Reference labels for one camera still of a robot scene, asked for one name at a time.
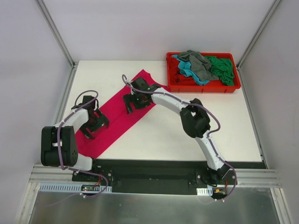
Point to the teal t shirt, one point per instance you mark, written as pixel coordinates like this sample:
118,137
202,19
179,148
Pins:
185,70

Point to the right white cable duct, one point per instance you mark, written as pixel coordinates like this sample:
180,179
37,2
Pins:
204,191

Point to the red t shirt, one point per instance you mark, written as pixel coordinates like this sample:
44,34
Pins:
176,78

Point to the magenta t shirt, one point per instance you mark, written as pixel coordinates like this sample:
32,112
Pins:
119,122

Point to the grey t shirt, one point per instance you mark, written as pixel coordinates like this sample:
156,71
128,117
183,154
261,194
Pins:
199,65

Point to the white cable duct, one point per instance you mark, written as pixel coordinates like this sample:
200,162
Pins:
74,188
204,191

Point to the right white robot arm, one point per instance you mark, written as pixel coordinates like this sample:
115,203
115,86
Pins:
197,121

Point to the right aluminium frame post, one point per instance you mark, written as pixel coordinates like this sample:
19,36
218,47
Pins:
265,21

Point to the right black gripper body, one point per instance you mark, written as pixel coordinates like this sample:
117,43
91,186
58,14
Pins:
131,101

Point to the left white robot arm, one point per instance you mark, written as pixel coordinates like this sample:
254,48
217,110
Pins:
59,147

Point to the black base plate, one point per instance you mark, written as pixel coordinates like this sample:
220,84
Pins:
153,177

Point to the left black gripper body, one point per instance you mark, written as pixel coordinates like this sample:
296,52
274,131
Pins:
95,125

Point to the left aluminium frame post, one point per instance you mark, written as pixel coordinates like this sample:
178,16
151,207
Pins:
55,32

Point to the green t shirt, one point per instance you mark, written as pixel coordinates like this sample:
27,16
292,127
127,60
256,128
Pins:
223,69

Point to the left white cable duct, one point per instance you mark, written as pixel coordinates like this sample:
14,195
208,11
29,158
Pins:
74,188

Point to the aluminium frame post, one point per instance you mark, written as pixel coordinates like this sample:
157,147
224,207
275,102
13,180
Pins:
265,21
55,32

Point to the red plastic bin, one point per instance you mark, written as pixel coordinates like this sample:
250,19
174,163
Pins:
213,86

